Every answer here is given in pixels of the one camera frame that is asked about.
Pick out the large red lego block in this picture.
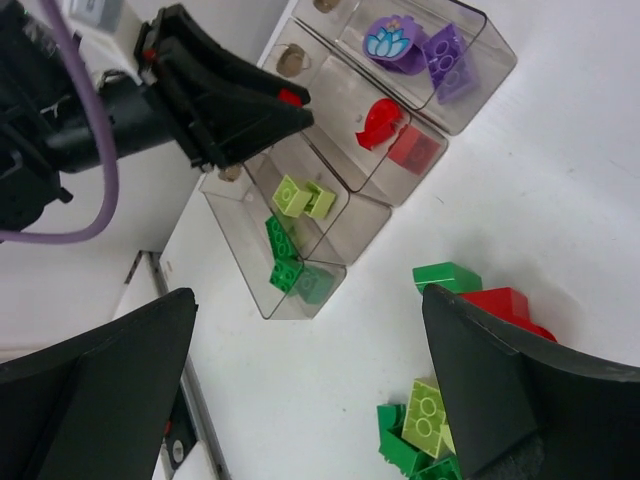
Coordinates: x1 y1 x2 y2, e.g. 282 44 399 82
460 287 557 342

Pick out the lime lego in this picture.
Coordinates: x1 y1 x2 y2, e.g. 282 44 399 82
272 175 313 218
304 181 336 219

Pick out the green lego left of pile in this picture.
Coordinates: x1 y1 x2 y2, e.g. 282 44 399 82
412 262 483 294

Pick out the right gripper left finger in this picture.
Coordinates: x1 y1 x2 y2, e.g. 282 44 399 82
1 288 196 479

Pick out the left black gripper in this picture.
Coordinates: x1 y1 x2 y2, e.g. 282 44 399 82
44 3 314 173

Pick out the red arch lego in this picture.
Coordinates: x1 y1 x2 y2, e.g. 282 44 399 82
356 98 403 151

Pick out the small red lego stud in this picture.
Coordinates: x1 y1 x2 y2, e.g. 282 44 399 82
278 89 303 108

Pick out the small red lego block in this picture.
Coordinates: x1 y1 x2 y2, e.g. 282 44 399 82
388 125 441 176

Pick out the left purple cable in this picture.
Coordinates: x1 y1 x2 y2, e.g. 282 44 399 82
0 0 121 245

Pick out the green square lego in tray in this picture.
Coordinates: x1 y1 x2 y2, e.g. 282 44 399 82
269 258 303 295

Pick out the purple round lego piece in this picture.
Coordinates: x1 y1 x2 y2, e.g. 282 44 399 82
362 15 430 76

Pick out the green lego cluster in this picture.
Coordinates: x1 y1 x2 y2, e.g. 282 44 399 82
377 404 462 480

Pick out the clear compartment organizer tray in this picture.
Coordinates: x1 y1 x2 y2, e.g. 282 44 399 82
200 1 517 320

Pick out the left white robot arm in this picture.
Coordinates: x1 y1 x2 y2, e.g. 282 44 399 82
1 1 314 244

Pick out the lime lego in tray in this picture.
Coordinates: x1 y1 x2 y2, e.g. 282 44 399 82
272 175 313 218

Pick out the purple square lego brick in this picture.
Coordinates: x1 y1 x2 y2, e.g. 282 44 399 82
422 23 479 105

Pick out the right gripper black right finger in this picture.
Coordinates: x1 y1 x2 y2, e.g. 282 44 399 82
422 285 639 479

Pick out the dark green flat lego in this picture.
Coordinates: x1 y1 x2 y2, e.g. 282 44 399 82
265 215 302 261

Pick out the lime lego pile block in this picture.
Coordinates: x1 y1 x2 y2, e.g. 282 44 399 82
401 378 456 459

